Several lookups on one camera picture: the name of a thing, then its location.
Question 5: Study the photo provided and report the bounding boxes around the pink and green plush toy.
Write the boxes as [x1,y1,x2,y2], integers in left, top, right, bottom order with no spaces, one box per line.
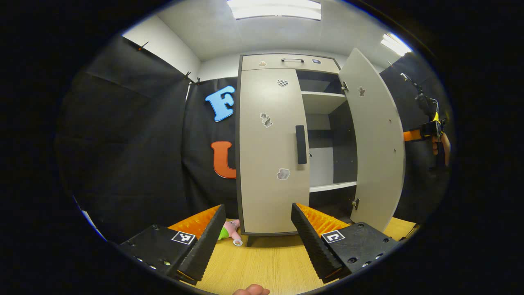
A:
[217,219,243,246]

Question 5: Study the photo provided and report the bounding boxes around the beige shoe cabinet door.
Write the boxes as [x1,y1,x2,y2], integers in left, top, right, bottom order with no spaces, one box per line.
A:
[239,68,310,235]
[338,48,406,233]

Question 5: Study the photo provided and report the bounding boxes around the black backdrop cloth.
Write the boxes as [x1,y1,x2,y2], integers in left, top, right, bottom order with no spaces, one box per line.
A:
[55,35,453,244]

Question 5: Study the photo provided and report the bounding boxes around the black left door handle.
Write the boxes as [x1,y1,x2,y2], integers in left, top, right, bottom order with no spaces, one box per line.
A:
[296,125,307,165]

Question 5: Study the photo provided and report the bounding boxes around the white cabinet shelf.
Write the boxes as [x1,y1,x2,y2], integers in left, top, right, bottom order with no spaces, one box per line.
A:
[302,91,348,114]
[309,182,357,193]

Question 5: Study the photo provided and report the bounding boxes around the ceiling light panel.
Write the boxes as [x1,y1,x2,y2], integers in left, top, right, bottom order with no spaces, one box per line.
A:
[381,33,412,57]
[227,0,322,21]

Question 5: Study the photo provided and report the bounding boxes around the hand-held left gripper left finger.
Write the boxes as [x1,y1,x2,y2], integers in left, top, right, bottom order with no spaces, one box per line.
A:
[119,204,227,286]

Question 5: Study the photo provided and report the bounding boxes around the beige double-door shoe cabinet body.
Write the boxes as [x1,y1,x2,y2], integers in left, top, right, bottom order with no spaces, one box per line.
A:
[235,53,361,246]

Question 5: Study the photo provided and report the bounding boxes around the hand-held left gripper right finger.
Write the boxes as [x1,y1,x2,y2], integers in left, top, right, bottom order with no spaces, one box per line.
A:
[291,203,402,283]

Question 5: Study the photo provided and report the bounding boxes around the beige cabinet drawer front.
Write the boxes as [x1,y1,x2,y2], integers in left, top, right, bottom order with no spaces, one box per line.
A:
[242,54,341,74]

